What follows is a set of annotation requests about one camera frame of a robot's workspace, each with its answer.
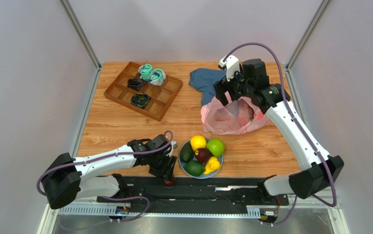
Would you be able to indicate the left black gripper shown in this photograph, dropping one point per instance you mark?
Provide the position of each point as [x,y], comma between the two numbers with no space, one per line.
[166,172]

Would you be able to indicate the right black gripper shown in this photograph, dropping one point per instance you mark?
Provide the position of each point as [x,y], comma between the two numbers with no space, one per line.
[225,89]

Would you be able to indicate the dark red fake fruit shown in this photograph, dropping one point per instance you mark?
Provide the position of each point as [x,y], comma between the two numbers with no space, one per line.
[169,182]

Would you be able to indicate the blue plate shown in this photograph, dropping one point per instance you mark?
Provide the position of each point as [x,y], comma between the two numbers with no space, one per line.
[182,164]

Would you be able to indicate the blue cloth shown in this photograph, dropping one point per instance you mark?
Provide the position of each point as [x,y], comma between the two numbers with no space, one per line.
[203,80]

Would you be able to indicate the green fake lime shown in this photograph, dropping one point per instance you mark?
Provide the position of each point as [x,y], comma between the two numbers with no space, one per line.
[194,168]

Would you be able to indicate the green fake avocado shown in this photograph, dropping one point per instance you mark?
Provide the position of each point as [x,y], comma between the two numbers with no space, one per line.
[186,153]

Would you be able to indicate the pink plastic bag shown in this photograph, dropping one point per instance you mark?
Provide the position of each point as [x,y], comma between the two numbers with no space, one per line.
[236,118]

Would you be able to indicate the dark purple fake mangosteen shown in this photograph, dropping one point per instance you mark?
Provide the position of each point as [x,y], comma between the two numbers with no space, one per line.
[203,155]

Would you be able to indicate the yellow fake lemon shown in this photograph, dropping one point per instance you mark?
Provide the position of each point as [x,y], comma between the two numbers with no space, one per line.
[198,142]

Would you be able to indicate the yellow fake pear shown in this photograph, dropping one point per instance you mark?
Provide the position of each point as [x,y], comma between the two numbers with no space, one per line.
[212,165]

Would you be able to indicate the light green fake apple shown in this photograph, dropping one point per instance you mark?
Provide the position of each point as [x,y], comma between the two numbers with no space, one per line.
[216,147]

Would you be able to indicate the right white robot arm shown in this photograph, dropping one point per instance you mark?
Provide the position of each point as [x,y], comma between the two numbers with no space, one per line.
[318,169]

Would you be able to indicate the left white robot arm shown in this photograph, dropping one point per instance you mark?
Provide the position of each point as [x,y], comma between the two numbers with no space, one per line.
[70,178]

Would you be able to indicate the teal grey rolled sock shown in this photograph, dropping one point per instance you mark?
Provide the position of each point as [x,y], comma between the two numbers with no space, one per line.
[157,77]

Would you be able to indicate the teal white rolled sock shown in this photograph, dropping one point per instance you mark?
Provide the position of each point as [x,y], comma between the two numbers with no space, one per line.
[145,71]

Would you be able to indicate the wooden compartment tray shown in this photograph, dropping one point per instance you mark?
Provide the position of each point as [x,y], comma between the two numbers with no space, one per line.
[161,96]

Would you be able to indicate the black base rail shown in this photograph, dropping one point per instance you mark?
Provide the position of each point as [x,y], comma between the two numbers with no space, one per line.
[190,196]

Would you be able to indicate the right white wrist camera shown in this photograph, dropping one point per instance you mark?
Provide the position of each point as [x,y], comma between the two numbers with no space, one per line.
[231,64]

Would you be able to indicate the right aluminium corner post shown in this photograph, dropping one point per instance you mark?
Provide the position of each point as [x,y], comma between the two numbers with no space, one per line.
[320,12]

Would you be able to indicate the aluminium corner post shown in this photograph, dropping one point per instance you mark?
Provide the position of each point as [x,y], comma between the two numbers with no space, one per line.
[320,12]
[73,18]

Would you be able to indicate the aluminium frame rail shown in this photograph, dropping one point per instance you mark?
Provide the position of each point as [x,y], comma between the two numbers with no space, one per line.
[95,215]

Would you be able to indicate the left aluminium corner post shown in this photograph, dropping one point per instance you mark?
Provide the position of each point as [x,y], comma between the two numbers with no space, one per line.
[73,18]

